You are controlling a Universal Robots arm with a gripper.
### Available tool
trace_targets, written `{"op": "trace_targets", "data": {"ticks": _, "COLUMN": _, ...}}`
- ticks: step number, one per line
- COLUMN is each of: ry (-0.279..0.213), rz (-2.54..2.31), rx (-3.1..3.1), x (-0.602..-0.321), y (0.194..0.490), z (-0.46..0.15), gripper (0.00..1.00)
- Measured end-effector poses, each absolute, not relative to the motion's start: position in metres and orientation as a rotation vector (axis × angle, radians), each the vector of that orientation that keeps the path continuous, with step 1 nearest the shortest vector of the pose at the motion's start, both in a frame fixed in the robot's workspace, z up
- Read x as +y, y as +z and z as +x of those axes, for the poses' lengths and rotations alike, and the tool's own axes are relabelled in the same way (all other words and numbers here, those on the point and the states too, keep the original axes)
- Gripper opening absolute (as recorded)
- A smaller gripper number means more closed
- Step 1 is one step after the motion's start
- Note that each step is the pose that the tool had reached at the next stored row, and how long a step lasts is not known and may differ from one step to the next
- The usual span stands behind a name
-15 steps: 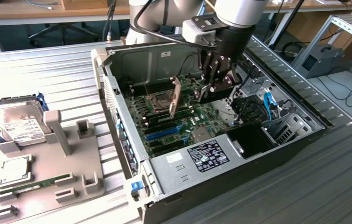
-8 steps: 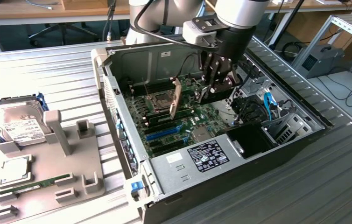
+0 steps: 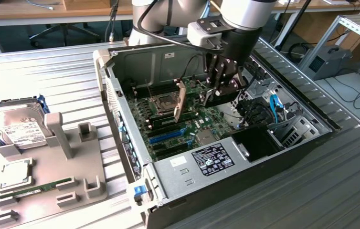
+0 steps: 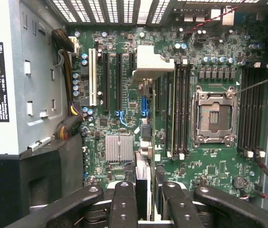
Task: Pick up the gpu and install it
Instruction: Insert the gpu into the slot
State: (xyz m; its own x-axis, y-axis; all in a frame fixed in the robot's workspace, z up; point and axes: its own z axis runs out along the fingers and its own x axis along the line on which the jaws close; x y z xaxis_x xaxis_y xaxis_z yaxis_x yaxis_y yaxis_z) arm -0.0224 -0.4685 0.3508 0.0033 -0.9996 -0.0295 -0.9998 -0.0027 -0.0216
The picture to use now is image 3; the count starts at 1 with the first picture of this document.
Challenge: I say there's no grey cable with plug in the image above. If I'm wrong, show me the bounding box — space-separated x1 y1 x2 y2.
27 0 60 10

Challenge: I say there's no green motherboard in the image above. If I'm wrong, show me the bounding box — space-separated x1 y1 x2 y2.
125 81 228 163

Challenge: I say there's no black wire bundle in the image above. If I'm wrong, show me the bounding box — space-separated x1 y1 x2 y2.
237 96 275 127

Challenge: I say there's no silver power supply unit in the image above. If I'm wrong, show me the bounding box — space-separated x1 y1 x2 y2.
152 137 253 198

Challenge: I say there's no silver CPU chip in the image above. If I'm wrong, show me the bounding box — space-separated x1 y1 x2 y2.
0 163 31 189

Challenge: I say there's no green RAM stick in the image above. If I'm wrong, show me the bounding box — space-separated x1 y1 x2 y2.
0 177 72 201

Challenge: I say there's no black camera cable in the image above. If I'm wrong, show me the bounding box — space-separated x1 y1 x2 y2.
136 0 225 52

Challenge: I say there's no aluminium profile frame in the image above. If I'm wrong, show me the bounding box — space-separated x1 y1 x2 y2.
297 13 360 74

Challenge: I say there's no blue disk carrier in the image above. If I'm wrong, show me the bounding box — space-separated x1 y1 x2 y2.
0 94 52 146

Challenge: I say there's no silver hard disk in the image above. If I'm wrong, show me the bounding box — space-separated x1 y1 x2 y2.
0 102 48 150

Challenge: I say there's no black looped wire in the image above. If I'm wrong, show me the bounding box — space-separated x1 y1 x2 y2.
179 54 208 82

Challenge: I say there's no office chair base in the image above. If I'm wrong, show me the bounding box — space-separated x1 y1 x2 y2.
28 22 101 48

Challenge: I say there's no hanging grey cable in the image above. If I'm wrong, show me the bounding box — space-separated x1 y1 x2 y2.
107 0 119 43

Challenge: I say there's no blue SATA wire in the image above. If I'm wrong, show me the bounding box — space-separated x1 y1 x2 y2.
271 94 284 125

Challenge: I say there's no open PC case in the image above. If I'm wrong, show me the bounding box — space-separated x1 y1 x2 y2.
92 34 343 229

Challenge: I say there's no silver chipset heatsink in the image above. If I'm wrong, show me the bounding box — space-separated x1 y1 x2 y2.
195 131 219 146

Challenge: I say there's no installed RAM stick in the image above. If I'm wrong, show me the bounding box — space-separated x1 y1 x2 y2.
152 111 200 127

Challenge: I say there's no silver disk bay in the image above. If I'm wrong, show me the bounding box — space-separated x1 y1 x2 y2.
213 40 283 120

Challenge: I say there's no wooden desk white frame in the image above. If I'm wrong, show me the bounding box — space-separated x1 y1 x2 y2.
0 0 135 54
272 0 360 48

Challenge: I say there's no grey parts rack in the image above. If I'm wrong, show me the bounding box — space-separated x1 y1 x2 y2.
0 112 109 227

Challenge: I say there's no black stand pole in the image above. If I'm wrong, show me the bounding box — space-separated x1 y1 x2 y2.
273 0 313 48

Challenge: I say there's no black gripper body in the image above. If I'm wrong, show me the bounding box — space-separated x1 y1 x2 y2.
220 26 261 64

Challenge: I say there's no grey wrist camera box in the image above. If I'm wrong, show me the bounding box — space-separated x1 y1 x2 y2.
187 16 235 50

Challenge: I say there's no blue expansion slot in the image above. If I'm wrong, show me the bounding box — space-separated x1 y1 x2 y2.
149 130 184 144

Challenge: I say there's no CPU socket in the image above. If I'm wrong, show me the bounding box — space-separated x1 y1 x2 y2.
149 94 180 116

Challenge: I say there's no wooden box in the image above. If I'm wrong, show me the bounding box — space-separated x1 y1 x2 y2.
60 0 112 10

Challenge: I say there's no graphics card with metal bracket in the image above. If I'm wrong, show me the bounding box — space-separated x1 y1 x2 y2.
172 80 241 124

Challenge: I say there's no grey cabinet with vent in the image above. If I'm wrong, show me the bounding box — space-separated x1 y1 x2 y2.
300 44 355 81

